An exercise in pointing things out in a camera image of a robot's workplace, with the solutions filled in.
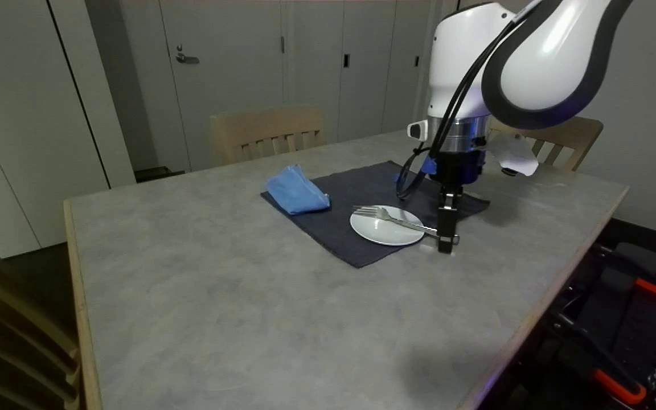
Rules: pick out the folded blue cloth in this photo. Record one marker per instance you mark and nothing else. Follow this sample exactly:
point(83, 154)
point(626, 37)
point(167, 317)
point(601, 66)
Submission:
point(298, 191)

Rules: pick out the orange and black clamp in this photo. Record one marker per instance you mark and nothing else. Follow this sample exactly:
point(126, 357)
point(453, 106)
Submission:
point(650, 288)
point(618, 388)

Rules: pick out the small black cabinet latch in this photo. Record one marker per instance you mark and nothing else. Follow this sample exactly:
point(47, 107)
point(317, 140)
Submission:
point(415, 59)
point(344, 59)

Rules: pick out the small white wrist camera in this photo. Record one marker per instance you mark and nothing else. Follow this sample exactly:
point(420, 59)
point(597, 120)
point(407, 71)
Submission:
point(418, 131)

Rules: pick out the white door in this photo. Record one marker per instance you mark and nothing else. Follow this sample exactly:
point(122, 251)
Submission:
point(227, 82)

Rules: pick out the dark grey woven placemat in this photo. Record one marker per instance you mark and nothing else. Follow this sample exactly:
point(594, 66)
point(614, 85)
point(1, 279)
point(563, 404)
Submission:
point(342, 194)

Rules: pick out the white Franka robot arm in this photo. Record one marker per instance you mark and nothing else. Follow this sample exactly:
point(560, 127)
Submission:
point(548, 59)

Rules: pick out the dark wooden chair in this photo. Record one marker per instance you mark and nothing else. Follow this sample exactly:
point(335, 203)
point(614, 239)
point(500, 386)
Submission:
point(1, 318)

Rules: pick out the small white round plate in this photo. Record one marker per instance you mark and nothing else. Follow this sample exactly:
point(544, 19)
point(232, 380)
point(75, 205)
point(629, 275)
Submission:
point(385, 233)

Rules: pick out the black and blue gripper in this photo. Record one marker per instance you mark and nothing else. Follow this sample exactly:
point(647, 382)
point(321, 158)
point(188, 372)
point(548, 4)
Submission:
point(457, 167)

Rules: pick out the light wooden slatted chair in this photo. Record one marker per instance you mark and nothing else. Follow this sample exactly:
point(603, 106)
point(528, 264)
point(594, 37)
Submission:
point(268, 124)
point(576, 136)

